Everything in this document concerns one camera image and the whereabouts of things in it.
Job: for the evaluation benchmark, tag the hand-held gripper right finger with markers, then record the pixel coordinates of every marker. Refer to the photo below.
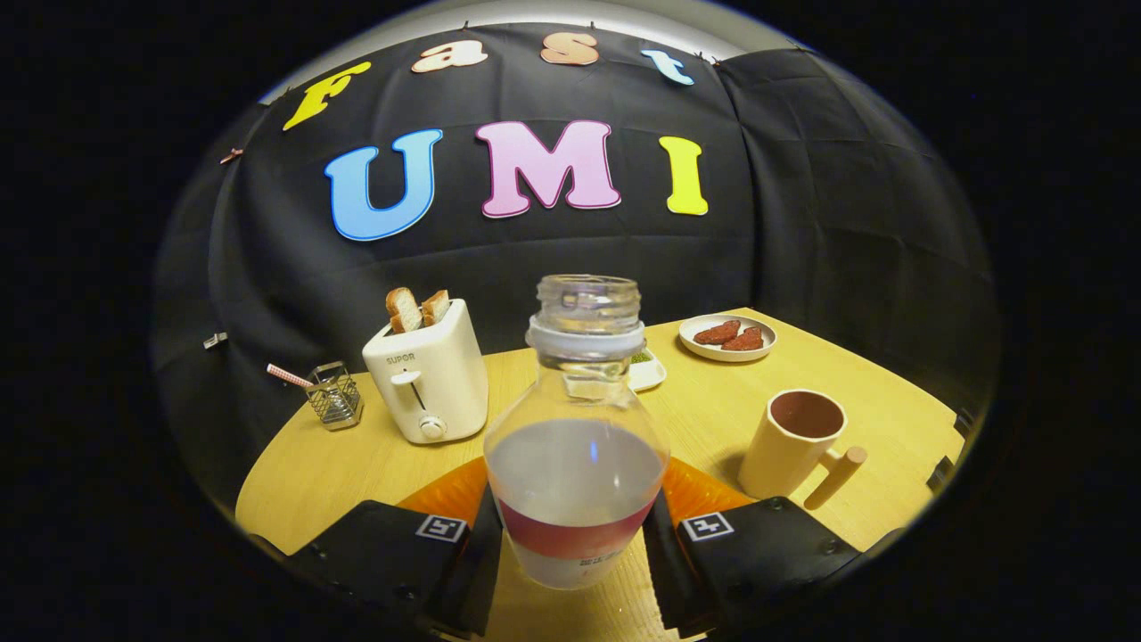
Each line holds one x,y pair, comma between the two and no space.
767,553

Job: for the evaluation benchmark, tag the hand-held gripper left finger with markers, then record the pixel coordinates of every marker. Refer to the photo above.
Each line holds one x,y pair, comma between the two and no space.
383,553

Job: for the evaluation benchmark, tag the clear juice bottle red label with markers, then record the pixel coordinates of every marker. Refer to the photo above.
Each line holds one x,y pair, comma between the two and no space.
575,473

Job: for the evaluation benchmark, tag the wooden table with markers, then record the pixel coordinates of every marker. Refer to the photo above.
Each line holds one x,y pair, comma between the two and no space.
357,473

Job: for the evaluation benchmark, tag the white toaster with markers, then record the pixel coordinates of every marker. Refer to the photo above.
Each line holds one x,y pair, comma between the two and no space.
437,374

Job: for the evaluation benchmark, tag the pink striped straw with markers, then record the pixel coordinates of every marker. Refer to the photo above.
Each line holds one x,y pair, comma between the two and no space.
290,375

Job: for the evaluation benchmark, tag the round white plate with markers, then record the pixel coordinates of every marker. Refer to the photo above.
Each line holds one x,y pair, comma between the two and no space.
704,349

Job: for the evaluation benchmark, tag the red meat piece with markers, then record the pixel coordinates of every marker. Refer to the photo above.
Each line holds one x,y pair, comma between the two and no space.
744,340
718,333

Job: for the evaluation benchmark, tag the white divided dish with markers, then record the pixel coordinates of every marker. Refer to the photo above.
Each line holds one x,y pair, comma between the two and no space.
649,373

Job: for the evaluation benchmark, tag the toasted bread slice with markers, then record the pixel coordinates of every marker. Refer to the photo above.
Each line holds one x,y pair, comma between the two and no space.
435,308
404,310

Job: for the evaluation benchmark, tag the silver clip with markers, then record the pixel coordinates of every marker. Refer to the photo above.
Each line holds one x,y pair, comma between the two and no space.
215,341

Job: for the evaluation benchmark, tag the copper clip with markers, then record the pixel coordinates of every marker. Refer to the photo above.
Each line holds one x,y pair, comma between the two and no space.
231,156

